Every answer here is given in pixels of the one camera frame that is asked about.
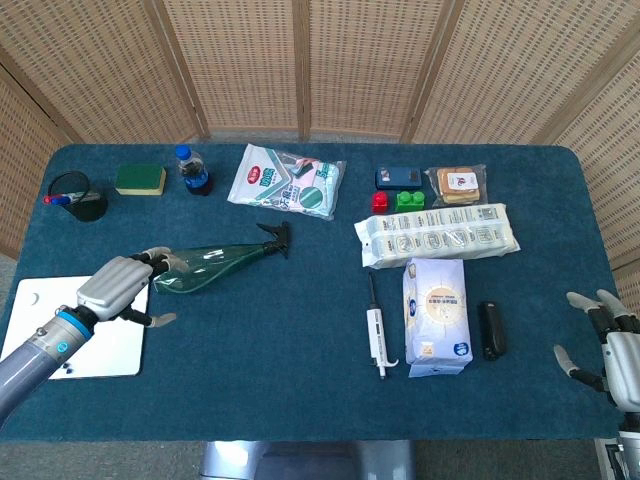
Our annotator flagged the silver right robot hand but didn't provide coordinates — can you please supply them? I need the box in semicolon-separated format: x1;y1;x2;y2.
553;288;640;411

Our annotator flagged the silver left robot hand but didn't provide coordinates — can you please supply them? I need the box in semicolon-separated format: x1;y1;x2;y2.
74;246;191;330

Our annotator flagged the green transparent spray bottle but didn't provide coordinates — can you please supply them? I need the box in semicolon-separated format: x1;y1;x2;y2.
152;221;292;297

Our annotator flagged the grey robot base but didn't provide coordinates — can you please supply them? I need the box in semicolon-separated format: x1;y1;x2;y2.
199;439;416;480

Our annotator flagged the cola bottle with blue cap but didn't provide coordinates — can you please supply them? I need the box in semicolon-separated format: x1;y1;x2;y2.
175;144;213;197

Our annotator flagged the white board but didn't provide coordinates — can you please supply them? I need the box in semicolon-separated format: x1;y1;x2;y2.
0;272;151;381

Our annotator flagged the black mesh pen holder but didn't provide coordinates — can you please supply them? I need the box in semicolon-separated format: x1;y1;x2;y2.
48;170;109;222

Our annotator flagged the blue capped marker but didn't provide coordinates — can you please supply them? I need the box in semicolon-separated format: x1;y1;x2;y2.
53;192;101;207

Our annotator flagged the green and yellow sponge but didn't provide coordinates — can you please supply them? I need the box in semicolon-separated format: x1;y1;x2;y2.
114;164;168;197

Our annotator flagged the black stapler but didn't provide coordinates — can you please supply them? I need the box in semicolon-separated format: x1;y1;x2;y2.
478;300;507;362

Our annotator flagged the lilac tissue pack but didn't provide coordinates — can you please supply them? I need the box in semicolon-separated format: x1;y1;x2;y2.
402;257;474;379

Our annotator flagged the cleaning cloth plastic package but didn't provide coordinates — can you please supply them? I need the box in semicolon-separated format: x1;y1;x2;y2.
226;143;348;222

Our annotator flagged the long cream printed package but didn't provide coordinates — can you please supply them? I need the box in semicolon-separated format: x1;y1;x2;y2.
353;202;521;269

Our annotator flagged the biscuit pack in clear wrapper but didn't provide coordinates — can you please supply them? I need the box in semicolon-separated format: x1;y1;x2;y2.
423;163;488;209

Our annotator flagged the white pipette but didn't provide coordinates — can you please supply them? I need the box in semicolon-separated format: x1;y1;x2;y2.
367;272;400;381

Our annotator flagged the bamboo folding screen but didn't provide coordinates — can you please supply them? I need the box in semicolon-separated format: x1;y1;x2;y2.
0;0;640;321

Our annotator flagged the green toy block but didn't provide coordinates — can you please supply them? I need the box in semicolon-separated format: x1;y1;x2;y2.
394;190;427;213

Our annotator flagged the dark blue rectangular box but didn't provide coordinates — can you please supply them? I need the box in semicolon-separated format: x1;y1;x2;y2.
375;166;426;191

